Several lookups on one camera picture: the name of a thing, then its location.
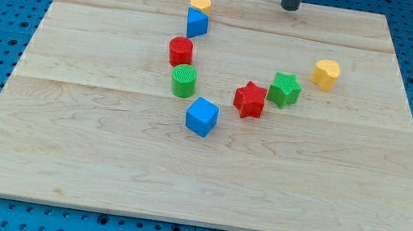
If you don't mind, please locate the yellow hexagon block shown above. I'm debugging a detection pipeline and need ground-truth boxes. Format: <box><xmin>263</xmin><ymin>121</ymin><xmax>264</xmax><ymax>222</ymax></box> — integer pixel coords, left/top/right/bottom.
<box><xmin>190</xmin><ymin>0</ymin><xmax>212</xmax><ymax>15</ymax></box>

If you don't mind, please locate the blue triangle block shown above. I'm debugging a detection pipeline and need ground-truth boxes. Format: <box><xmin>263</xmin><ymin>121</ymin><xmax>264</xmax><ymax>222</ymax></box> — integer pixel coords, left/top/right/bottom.
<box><xmin>186</xmin><ymin>7</ymin><xmax>209</xmax><ymax>39</ymax></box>

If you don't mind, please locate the red star block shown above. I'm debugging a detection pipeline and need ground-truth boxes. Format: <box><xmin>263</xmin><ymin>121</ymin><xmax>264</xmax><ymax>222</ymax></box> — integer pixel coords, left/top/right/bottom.
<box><xmin>233</xmin><ymin>81</ymin><xmax>268</xmax><ymax>118</ymax></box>

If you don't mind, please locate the yellow heart block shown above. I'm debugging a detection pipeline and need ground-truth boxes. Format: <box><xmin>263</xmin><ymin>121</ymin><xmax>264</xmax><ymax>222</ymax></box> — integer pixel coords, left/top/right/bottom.
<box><xmin>310</xmin><ymin>59</ymin><xmax>341</xmax><ymax>92</ymax></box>

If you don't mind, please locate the light wooden board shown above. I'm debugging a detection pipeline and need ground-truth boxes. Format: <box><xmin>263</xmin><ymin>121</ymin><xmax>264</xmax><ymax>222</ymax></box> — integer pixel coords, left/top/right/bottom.
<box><xmin>0</xmin><ymin>0</ymin><xmax>413</xmax><ymax>231</ymax></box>

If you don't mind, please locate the red cylinder block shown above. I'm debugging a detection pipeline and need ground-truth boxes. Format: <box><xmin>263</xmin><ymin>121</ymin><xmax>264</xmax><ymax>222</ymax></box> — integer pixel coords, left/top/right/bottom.
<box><xmin>169</xmin><ymin>36</ymin><xmax>194</xmax><ymax>67</ymax></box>

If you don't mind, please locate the green cylinder block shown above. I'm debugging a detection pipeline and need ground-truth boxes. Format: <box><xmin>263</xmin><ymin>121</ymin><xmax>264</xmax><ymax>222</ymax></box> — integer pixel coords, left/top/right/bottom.
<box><xmin>171</xmin><ymin>64</ymin><xmax>198</xmax><ymax>98</ymax></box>

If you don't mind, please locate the blue cube block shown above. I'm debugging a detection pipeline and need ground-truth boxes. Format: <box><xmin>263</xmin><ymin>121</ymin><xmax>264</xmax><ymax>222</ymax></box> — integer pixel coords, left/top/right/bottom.
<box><xmin>185</xmin><ymin>96</ymin><xmax>220</xmax><ymax>137</ymax></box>

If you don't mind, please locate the green star block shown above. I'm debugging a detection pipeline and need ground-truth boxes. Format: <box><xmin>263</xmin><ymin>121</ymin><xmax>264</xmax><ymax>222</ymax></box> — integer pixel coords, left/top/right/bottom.
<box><xmin>266</xmin><ymin>72</ymin><xmax>302</xmax><ymax>109</ymax></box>

